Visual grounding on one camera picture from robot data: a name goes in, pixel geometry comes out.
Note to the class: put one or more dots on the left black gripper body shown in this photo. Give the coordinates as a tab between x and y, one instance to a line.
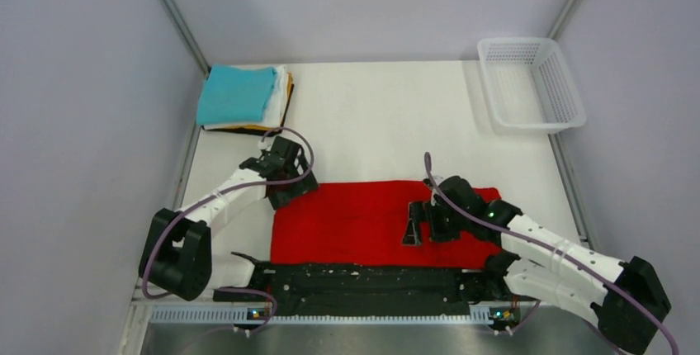
288	191

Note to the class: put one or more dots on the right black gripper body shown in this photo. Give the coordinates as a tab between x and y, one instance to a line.
445	224

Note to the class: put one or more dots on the red t-shirt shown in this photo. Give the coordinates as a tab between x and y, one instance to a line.
364	223

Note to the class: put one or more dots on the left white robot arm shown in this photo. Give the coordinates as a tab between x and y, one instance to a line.
178	256

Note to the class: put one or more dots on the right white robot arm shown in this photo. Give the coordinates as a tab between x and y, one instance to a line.
624	300

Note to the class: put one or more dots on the folded white t-shirt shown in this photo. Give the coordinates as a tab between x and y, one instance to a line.
274	105

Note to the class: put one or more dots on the folded teal t-shirt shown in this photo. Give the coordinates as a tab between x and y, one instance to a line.
233	95

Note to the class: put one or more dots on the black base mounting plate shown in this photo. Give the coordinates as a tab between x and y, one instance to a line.
508	316

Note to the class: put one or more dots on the white plastic basket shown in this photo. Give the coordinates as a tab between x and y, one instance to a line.
528	86

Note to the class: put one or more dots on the white slotted cable duct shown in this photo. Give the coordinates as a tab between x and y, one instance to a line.
216	314

